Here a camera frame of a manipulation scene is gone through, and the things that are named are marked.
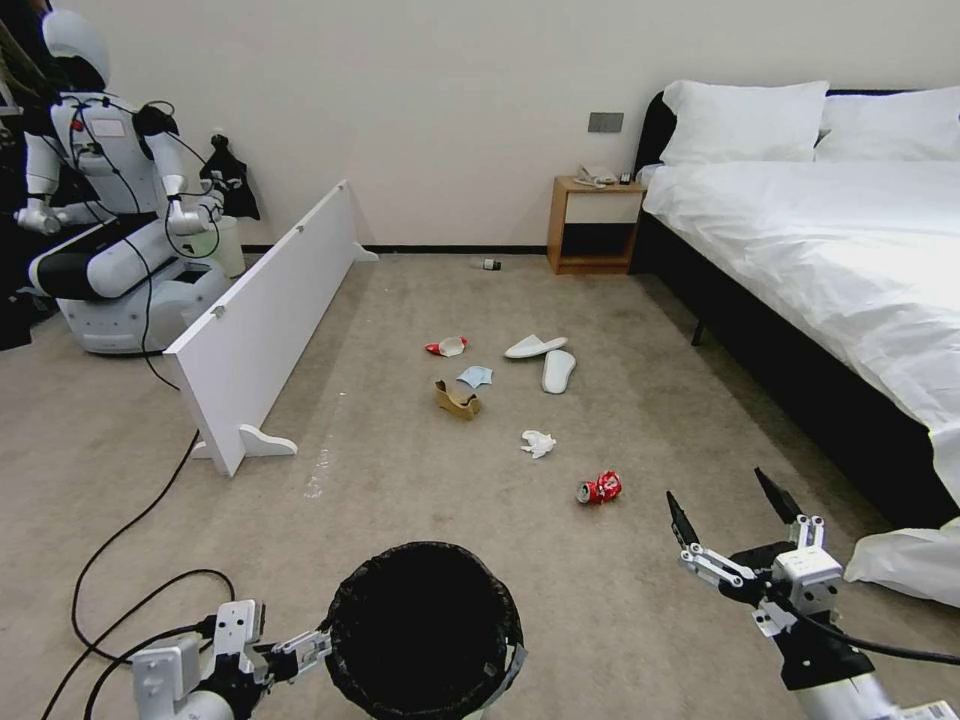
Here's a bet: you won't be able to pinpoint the white partition board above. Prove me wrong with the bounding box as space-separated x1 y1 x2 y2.
162 179 381 479

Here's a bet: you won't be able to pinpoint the trash bin with black liner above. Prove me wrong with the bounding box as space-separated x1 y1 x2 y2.
323 541 529 720

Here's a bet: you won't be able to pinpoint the dark hanging clothes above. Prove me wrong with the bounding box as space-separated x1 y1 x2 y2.
0 11 58 354

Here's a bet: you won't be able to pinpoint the black bed frame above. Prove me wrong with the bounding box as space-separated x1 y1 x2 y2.
628 88 960 532

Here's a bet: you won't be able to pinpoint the small white waste bin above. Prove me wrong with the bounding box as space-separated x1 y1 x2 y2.
200 216 247 280

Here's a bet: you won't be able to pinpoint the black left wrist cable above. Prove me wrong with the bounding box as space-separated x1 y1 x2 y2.
41 622 219 720

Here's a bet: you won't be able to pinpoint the large white pillow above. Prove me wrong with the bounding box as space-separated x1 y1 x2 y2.
813 85 960 165
658 78 832 168

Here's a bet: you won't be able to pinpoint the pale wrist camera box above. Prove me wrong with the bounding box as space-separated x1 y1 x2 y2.
772 548 843 603
214 597 269 654

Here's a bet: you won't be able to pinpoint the white slipper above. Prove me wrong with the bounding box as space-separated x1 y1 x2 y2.
503 333 570 361
540 349 578 396

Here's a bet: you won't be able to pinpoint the wooden nightstand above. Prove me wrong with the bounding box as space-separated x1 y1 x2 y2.
545 174 649 277

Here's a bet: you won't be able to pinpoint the white duvet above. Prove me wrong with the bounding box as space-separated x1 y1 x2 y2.
637 158 960 513

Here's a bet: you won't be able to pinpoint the long black floor cable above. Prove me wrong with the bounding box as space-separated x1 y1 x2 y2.
70 224 237 663

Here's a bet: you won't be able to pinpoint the white humanoid robot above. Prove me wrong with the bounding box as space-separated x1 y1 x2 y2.
13 8 260 356

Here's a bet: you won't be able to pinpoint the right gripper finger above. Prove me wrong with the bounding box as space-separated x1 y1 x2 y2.
665 490 760 592
752 466 826 554

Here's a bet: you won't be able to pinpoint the torn brown cardboard piece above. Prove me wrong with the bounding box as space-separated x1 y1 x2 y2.
432 378 484 423

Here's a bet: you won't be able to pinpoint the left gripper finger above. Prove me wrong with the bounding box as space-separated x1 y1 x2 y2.
280 647 333 678
269 628 334 658

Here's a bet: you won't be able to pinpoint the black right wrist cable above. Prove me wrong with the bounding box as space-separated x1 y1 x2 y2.
763 581 960 667

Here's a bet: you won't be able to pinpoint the white crumpled sheet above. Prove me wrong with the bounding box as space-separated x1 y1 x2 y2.
842 515 960 606

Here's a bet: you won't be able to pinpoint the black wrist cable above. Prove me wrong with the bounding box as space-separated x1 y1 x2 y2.
41 622 219 720
763 581 960 667

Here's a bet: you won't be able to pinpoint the black plastic bag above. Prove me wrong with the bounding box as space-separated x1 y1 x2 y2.
197 133 262 223

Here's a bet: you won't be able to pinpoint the crushed red soda can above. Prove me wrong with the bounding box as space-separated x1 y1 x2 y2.
575 470 625 506

